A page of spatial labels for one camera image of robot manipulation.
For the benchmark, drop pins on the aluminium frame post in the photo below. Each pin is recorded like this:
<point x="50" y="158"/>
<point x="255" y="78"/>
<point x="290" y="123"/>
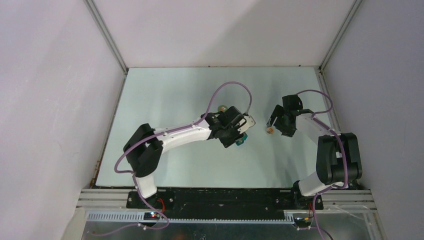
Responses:
<point x="106" y="34"/>
<point x="340" y="34"/>

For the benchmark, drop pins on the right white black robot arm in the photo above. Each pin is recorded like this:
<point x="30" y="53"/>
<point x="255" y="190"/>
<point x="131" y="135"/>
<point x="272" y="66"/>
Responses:
<point x="338" y="160"/>

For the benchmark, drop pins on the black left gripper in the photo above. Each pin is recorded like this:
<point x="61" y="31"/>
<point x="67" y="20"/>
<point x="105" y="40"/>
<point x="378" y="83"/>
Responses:
<point x="228" y="142"/>

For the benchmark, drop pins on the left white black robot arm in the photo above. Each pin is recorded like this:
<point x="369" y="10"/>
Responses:
<point x="144" y="149"/>

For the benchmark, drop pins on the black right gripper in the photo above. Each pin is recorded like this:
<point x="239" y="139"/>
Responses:
<point x="278" y="111"/>

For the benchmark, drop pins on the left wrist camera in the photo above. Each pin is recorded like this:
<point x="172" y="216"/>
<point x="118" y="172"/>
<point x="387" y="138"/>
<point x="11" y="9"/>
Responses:
<point x="245" y="123"/>

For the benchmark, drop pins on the green lidded black jar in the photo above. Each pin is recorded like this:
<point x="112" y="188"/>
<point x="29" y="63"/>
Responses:
<point x="222" y="108"/>

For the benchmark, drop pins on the aluminium frame post left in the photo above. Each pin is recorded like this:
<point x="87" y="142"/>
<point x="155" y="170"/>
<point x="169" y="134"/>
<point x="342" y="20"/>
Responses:
<point x="106" y="34"/>

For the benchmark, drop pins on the aluminium frame post right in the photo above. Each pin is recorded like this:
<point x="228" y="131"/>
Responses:
<point x="340" y="34"/>

